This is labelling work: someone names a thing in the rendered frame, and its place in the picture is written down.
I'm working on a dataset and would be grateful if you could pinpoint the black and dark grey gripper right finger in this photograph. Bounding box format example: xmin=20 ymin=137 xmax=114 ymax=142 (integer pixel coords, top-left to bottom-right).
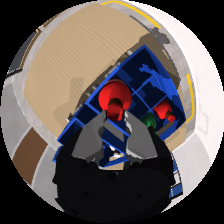
xmin=123 ymin=109 xmax=176 ymax=187

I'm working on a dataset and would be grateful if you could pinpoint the blue crate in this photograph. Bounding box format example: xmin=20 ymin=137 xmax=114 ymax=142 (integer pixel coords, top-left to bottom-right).
xmin=57 ymin=104 xmax=129 ymax=168
xmin=85 ymin=44 xmax=186 ymax=141

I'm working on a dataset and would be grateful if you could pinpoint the green bottle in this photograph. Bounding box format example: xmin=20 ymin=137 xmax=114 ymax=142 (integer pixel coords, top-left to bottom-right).
xmin=140 ymin=111 xmax=157 ymax=134

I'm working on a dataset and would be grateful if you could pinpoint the red bottle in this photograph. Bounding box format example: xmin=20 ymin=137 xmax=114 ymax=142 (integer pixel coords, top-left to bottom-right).
xmin=152 ymin=99 xmax=175 ymax=123
xmin=99 ymin=79 xmax=132 ymax=121

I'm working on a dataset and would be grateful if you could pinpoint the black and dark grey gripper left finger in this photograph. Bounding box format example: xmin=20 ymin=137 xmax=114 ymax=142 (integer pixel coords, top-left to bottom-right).
xmin=52 ymin=109 xmax=107 ymax=185

